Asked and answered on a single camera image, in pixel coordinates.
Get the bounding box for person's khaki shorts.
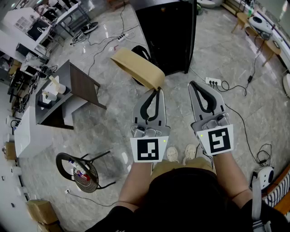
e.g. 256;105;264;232
150;157;216;182

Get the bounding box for black robot vacuum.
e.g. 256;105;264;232
81;21;99;35

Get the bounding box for person's left forearm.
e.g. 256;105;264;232
117;158;155;207

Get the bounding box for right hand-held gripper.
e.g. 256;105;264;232
188;81;234;156

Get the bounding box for long black cable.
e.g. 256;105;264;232
224;103;273;168

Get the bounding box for gray shoulder strap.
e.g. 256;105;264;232
251;176;272;232

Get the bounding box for person's right forearm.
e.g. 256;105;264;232
212;150;253;204

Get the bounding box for red and white packets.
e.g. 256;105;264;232
69;158;91;182

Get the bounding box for person's white left shoe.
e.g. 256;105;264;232
166;146;179;163

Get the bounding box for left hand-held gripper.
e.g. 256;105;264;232
130;87;171;163

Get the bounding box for black chair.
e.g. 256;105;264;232
55;150;116;193

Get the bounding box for striped sofa cushion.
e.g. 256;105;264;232
262;171;290;209

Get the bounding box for white desk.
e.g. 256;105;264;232
0;6;52;61

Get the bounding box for dark wooden cabinet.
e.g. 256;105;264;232
35;60;107;130

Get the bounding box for person's white shoe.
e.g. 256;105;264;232
182;144;197;165
166;146;179;163

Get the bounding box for cardboard box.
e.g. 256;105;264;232
3;142;17;161
25;198;59;225

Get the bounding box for black adapter cable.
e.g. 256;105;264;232
215;36;267;97

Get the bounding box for round white table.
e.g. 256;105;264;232
282;73;290;98

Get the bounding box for black cabinet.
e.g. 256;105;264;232
129;0;198;77

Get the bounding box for person's white right shoe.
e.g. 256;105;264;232
182;144;197;165

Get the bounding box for white cabinet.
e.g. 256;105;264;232
14;106;53;159

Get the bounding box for white dome device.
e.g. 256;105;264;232
248;15;274;39
250;166;275;191

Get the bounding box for person's black shirt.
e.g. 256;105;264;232
85;167;290;232

